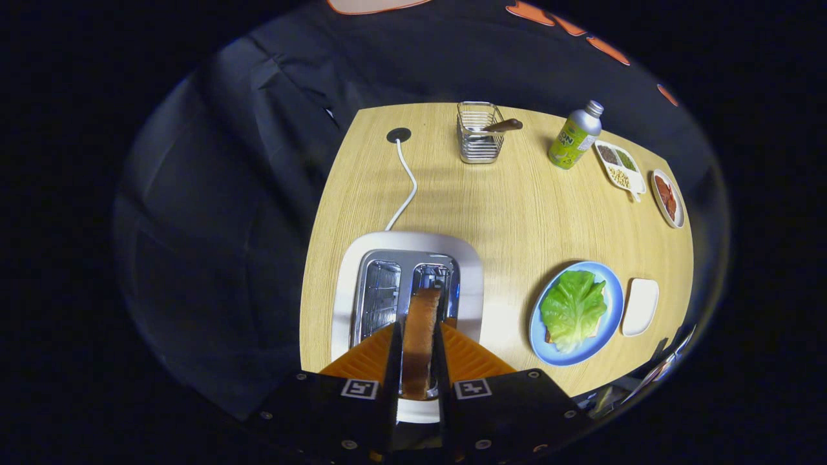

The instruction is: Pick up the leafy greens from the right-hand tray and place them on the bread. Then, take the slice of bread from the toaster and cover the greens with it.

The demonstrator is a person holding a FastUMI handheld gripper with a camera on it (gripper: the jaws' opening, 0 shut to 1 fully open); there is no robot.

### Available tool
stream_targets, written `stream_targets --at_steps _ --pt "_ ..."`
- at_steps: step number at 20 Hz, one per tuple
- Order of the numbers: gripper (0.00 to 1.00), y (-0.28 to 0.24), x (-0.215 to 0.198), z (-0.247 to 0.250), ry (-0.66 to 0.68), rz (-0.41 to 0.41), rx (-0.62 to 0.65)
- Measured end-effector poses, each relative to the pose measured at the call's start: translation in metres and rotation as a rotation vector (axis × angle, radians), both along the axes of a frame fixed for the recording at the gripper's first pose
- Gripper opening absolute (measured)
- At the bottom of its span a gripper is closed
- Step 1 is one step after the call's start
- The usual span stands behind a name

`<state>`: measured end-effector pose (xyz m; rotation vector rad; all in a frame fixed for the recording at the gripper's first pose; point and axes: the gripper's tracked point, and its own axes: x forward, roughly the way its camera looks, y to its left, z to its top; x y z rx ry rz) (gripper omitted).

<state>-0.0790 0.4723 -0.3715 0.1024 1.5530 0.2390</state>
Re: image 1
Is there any white divided dish with beans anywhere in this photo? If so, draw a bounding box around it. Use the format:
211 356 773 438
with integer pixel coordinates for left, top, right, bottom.
593 139 647 203

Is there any green lettuce leaf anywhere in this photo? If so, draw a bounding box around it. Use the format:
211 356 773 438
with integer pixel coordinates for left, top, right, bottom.
540 270 609 353

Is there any metal wire basket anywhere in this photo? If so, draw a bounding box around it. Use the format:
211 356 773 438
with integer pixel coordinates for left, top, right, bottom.
456 101 505 165

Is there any white toaster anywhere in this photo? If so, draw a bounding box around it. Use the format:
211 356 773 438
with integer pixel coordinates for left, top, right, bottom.
331 231 484 424

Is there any toasted bread slice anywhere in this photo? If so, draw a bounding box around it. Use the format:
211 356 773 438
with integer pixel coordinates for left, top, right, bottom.
402 287 443 400

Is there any small white plate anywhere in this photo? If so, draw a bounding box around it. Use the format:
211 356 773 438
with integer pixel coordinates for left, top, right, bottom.
621 278 660 337

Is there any white toaster cable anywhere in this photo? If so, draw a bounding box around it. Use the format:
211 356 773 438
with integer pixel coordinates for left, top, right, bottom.
386 138 418 232

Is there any green label metal bottle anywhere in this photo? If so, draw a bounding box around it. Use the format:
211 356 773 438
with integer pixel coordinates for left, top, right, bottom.
547 99 605 171

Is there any blue plate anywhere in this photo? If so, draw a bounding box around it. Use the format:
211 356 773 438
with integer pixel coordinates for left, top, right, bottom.
529 260 625 367

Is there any wooden handled utensil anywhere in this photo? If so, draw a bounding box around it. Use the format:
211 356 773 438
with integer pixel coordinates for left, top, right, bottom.
472 118 523 134

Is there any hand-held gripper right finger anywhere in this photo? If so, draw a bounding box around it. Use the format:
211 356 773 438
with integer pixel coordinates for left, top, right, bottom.
433 322 595 462

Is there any white oval plate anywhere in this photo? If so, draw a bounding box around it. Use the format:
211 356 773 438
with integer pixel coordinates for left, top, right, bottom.
650 169 686 229

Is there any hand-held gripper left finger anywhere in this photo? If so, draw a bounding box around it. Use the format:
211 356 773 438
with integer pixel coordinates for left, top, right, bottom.
246 322 403 462

